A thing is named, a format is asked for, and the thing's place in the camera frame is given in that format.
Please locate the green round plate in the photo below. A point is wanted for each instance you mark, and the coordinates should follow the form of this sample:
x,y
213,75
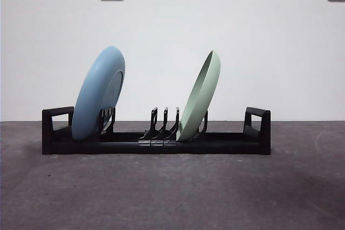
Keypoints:
x,y
200,98

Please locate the blue round plate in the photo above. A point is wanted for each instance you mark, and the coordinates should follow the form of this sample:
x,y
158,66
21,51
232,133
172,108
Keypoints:
x,y
91,98

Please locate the black plastic plate rack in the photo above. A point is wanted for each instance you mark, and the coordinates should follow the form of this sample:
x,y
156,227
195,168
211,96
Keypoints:
x,y
215,147

